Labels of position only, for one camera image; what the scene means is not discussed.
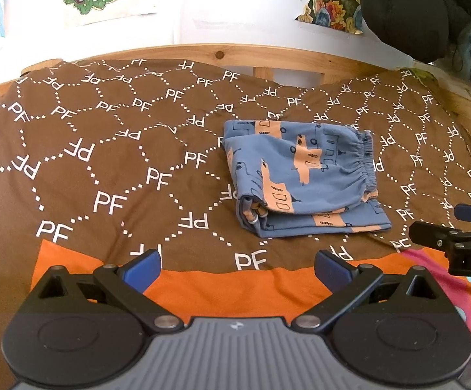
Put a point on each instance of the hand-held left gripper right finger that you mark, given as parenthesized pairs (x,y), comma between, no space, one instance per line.
(331,270)

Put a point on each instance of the floral cartoon wall poster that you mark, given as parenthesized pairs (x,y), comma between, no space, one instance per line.
(333,4)

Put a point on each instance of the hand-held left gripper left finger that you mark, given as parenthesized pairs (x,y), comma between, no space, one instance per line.
(140,270)

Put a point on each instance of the black cloth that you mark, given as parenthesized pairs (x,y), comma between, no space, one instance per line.
(410,12)

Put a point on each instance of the blue printed pants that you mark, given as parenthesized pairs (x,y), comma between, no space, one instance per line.
(300,178)

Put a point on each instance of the orange colourful bedsheet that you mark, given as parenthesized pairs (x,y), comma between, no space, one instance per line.
(239,288)

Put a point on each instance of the wooden bed frame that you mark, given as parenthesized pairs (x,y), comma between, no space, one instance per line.
(235,55)

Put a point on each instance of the brown printed blanket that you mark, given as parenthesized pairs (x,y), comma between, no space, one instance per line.
(117,150)

